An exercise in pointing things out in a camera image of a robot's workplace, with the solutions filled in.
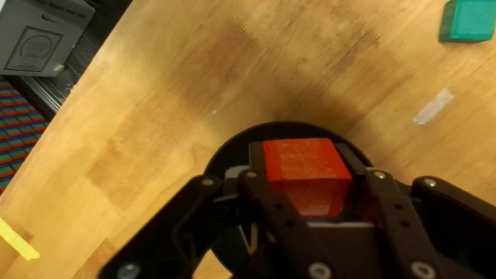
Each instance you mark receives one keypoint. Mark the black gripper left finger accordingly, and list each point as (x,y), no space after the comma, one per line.
(255,159)

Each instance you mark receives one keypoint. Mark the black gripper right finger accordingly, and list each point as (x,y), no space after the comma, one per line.
(353,161)

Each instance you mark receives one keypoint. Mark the orange block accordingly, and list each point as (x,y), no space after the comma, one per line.
(308,173)

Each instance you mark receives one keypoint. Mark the green block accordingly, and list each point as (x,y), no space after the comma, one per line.
(468,21)

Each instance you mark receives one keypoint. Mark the black bowl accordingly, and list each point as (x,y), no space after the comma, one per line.
(257,233)

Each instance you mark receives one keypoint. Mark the white tape strip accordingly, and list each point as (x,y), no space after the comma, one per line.
(432,108)

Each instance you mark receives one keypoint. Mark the striped floor mat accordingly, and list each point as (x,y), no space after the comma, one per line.
(20,128)

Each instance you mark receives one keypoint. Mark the grey cardboard box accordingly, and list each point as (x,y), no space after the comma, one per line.
(37,37)

